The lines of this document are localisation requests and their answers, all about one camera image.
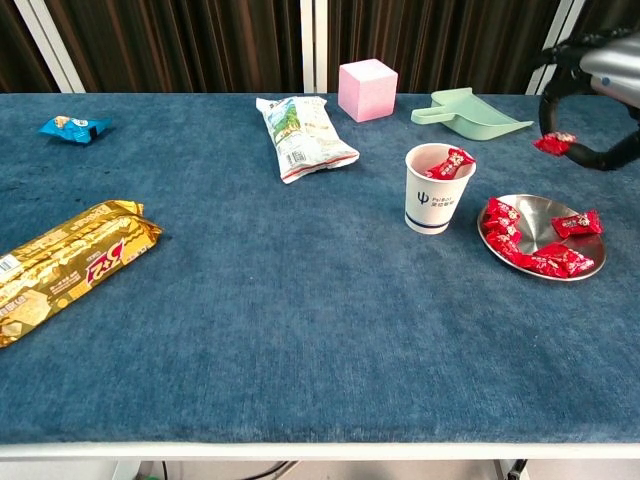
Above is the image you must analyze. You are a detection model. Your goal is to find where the pink foam cube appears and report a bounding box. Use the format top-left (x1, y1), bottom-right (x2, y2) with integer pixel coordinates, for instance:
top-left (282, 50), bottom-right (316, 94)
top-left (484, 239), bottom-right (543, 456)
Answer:
top-left (337, 58), bottom-right (400, 124)

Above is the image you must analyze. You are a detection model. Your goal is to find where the red candy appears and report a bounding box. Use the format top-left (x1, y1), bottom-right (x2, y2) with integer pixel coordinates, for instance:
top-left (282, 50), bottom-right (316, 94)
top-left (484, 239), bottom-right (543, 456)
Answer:
top-left (423, 147), bottom-right (476, 180)
top-left (484, 230), bottom-right (525, 266)
top-left (481, 217), bottom-right (524, 240)
top-left (537, 242), bottom-right (596, 278)
top-left (551, 209), bottom-right (605, 240)
top-left (485, 196), bottom-right (522, 224)
top-left (517, 252), bottom-right (569, 279)
top-left (532, 131), bottom-right (577, 158)

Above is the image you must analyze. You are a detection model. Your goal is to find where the silver metal plate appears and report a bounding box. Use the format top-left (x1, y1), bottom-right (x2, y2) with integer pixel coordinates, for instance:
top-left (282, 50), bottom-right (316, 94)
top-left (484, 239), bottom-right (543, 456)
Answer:
top-left (476, 193), bottom-right (608, 283)

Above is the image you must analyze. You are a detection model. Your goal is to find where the green plastic dustpan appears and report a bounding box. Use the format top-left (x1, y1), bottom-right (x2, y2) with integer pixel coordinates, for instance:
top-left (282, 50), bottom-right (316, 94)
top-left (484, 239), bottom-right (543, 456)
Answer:
top-left (410, 87), bottom-right (535, 143)

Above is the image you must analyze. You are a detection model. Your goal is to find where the blue snack packet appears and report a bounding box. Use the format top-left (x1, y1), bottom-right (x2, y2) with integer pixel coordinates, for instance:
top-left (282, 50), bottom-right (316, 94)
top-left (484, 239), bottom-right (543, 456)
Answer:
top-left (37, 115), bottom-right (113, 146)

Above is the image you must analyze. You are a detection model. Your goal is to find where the white paper cup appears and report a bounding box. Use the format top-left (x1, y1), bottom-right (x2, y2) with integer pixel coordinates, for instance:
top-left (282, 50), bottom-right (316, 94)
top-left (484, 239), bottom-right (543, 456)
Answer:
top-left (404, 142), bottom-right (478, 236)

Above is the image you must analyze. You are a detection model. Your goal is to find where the dark pleated curtain panel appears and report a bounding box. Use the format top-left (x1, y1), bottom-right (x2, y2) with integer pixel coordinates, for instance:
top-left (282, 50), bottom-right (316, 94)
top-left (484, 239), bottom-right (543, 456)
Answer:
top-left (327, 0), bottom-right (564, 95)
top-left (0, 0), bottom-right (57, 94)
top-left (43, 0), bottom-right (304, 94)
top-left (547, 0), bottom-right (640, 96)

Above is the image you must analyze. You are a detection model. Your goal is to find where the white table frame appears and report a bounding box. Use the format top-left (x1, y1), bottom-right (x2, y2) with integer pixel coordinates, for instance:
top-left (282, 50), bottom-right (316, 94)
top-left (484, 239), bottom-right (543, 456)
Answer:
top-left (0, 441), bottom-right (640, 480)

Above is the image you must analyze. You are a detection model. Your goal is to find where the blue felt table cover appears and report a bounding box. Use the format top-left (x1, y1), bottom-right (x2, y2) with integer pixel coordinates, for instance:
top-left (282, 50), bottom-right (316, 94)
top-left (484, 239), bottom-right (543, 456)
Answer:
top-left (0, 92), bottom-right (640, 445)

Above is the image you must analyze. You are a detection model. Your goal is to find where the black floor cable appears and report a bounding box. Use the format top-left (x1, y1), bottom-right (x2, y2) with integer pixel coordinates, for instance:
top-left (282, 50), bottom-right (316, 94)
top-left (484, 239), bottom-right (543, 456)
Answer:
top-left (244, 460), bottom-right (299, 480)

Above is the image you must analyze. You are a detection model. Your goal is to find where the gold biscuit pack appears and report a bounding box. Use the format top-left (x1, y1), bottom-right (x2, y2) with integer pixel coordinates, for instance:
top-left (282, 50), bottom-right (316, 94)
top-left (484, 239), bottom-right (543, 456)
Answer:
top-left (0, 199), bottom-right (165, 350)

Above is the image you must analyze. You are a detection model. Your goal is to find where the white snack bag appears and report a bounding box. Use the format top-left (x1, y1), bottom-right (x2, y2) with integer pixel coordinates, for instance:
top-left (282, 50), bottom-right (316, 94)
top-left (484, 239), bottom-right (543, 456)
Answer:
top-left (255, 95), bottom-right (361, 185)

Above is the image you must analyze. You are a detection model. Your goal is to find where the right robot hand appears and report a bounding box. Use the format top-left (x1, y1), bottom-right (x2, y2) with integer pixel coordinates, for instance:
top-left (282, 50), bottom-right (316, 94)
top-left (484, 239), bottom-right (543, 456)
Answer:
top-left (537, 27), bottom-right (640, 172)

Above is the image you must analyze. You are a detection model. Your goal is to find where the white frame post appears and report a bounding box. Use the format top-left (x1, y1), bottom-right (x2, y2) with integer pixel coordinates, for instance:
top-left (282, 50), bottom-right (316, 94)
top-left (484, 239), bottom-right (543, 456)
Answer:
top-left (299, 0), bottom-right (329, 94)
top-left (13, 0), bottom-right (86, 94)
top-left (524, 0), bottom-right (586, 96)

